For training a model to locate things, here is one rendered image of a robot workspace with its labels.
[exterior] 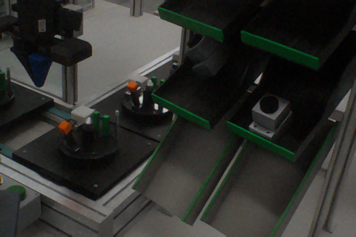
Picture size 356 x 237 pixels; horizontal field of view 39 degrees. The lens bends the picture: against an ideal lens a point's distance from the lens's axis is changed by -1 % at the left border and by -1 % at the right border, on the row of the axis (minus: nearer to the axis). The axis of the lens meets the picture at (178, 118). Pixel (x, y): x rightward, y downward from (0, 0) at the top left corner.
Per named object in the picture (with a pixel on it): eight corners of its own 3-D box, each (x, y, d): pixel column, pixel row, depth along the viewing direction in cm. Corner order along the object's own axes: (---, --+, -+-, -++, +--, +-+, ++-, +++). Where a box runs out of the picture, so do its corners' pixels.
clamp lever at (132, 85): (138, 109, 128) (133, 88, 123) (132, 106, 129) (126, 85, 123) (146, 99, 130) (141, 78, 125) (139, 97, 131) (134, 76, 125)
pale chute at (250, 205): (267, 261, 88) (260, 258, 84) (207, 224, 95) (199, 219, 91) (344, 126, 92) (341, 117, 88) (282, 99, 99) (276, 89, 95)
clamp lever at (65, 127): (74, 152, 110) (64, 129, 104) (67, 148, 110) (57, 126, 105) (84, 139, 112) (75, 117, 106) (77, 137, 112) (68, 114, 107)
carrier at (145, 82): (161, 149, 122) (165, 104, 116) (83, 117, 131) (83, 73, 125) (207, 111, 140) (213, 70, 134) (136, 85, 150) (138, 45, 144)
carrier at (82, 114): (97, 202, 103) (97, 151, 97) (11, 159, 113) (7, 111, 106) (160, 150, 122) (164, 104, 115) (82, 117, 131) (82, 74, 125)
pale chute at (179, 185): (192, 226, 94) (183, 222, 90) (141, 193, 101) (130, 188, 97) (268, 100, 98) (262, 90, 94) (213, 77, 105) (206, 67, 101)
